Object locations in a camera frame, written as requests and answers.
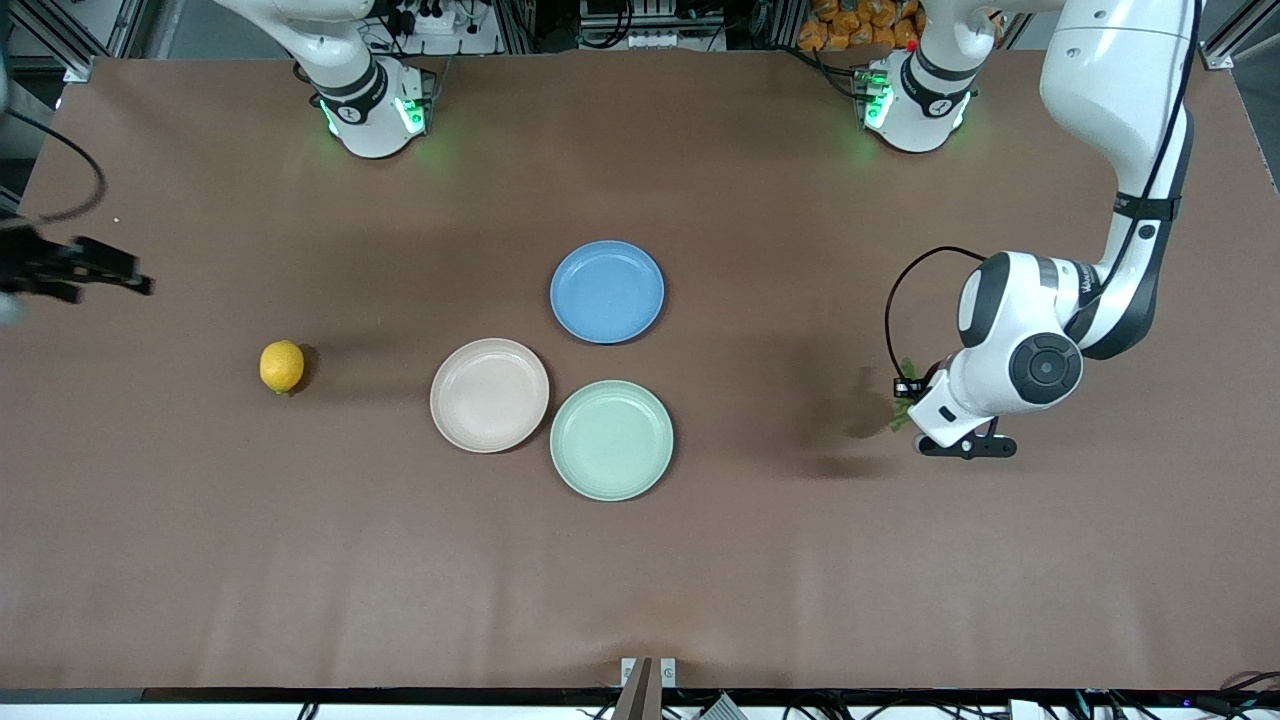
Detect aluminium frame post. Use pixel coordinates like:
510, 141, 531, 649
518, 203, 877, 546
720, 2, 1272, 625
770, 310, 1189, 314
1200, 0, 1280, 71
0, 0, 151, 83

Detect green lettuce leaf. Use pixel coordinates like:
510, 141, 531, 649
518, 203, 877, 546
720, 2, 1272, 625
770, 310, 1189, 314
888, 357, 926, 433

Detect blue plate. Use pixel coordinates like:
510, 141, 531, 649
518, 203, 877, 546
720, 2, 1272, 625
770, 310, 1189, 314
549, 240, 666, 346

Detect beige plate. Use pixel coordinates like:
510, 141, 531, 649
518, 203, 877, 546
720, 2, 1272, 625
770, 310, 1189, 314
430, 338, 551, 454

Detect yellow lemon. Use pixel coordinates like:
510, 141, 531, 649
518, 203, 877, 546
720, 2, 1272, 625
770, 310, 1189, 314
259, 339, 306, 396

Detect orange snack bag pile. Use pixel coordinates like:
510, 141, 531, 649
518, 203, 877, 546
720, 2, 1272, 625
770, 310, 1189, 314
797, 0, 1006, 53

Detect green plate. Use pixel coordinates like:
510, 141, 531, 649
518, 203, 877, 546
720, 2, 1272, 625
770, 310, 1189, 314
549, 380, 675, 502

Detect brown table cover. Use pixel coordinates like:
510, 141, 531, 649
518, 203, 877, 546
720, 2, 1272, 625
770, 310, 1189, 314
0, 50, 1280, 691

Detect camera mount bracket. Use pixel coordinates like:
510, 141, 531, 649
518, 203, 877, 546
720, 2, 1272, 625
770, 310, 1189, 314
612, 657, 677, 720

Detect white power strip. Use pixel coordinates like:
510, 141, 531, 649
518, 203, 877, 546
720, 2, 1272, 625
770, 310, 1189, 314
385, 0, 501, 56

